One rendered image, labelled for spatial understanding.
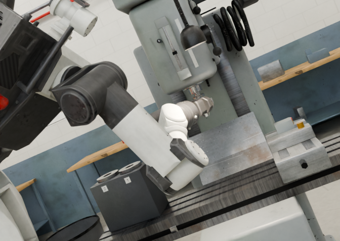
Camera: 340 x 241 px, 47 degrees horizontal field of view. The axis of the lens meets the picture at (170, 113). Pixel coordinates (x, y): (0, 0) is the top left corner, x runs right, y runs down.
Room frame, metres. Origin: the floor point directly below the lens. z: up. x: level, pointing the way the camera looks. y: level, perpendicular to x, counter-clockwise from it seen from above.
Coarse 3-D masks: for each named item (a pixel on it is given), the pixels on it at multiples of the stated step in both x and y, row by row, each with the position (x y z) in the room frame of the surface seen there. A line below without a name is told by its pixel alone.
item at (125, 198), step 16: (112, 176) 1.46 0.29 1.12; (128, 176) 1.41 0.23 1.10; (144, 176) 1.40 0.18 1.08; (96, 192) 1.45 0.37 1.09; (112, 192) 1.43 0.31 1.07; (128, 192) 1.41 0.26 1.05; (144, 192) 1.40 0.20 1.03; (160, 192) 1.47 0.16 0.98; (112, 208) 1.44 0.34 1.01; (128, 208) 1.42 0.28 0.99; (144, 208) 1.40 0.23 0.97; (160, 208) 1.41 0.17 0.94; (112, 224) 1.45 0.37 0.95; (128, 224) 1.43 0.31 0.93
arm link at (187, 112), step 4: (176, 104) 1.27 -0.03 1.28; (180, 104) 1.25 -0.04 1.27; (184, 108) 1.23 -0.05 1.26; (188, 108) 1.25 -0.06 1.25; (156, 112) 1.23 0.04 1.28; (184, 112) 1.23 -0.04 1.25; (188, 112) 1.23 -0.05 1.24; (152, 116) 1.20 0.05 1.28; (156, 116) 1.21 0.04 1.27; (160, 116) 1.18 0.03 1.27; (188, 116) 1.23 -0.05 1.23; (192, 116) 1.24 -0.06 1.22; (156, 120) 1.21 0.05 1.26; (160, 120) 1.18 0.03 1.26; (188, 120) 1.23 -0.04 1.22; (192, 120) 1.25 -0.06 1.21; (160, 124) 1.18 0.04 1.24; (188, 124) 1.23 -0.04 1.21
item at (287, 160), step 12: (300, 120) 1.39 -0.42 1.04; (276, 132) 1.38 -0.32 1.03; (300, 144) 1.24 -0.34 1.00; (312, 144) 1.19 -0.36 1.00; (276, 156) 1.23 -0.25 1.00; (288, 156) 1.18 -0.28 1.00; (300, 156) 1.15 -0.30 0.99; (312, 156) 1.15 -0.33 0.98; (324, 156) 1.14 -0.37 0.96; (288, 168) 1.16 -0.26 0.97; (300, 168) 1.16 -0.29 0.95; (312, 168) 1.15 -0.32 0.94; (324, 168) 1.14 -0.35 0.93; (288, 180) 1.16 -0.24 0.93
